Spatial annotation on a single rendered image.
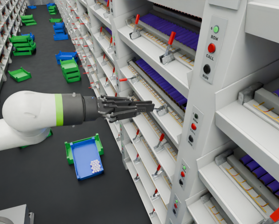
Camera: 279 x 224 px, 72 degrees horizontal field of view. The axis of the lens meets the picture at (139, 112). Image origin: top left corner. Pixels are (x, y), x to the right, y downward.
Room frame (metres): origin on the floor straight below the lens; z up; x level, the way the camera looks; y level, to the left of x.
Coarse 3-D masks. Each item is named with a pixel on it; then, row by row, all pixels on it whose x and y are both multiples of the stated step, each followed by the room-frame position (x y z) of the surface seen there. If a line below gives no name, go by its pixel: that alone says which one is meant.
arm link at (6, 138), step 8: (0, 120) 0.44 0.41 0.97; (0, 128) 0.41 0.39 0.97; (8, 128) 0.41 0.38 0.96; (48, 128) 0.45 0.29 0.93; (0, 136) 0.39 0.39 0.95; (8, 136) 0.40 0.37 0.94; (16, 136) 0.40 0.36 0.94; (40, 136) 0.42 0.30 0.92; (0, 144) 0.38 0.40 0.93; (8, 144) 0.39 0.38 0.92; (16, 144) 0.40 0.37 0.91; (24, 144) 0.41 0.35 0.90
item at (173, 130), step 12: (120, 60) 0.97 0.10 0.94; (132, 60) 0.98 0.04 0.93; (132, 72) 0.90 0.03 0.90; (144, 72) 0.87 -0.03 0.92; (132, 84) 0.79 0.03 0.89; (144, 96) 0.69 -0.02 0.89; (156, 120) 0.58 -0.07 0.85; (168, 120) 0.52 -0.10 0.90; (168, 132) 0.48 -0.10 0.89; (180, 132) 0.46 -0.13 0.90
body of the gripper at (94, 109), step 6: (84, 96) 0.48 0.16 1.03; (90, 96) 0.49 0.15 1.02; (90, 102) 0.46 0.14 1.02; (96, 102) 0.46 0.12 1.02; (90, 108) 0.44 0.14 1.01; (96, 108) 0.45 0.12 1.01; (102, 108) 0.47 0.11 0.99; (108, 108) 0.47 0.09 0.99; (90, 114) 0.44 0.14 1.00; (96, 114) 0.44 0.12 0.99; (84, 120) 0.44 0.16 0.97; (90, 120) 0.44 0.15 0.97
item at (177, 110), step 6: (132, 66) 0.92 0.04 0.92; (138, 72) 0.85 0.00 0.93; (144, 78) 0.78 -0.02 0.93; (144, 84) 0.76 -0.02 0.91; (150, 84) 0.72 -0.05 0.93; (156, 90) 0.67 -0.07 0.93; (162, 96) 0.63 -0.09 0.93; (168, 102) 0.59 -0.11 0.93; (174, 108) 0.55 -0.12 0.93; (180, 108) 0.54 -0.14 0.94; (180, 114) 0.51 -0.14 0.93
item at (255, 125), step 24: (264, 72) 0.36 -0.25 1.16; (216, 96) 0.32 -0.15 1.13; (240, 96) 0.33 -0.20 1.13; (264, 96) 0.31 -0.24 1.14; (216, 120) 0.32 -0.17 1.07; (240, 120) 0.29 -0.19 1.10; (264, 120) 0.27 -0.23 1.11; (240, 144) 0.26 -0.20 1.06; (264, 144) 0.23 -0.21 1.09; (264, 168) 0.21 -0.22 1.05
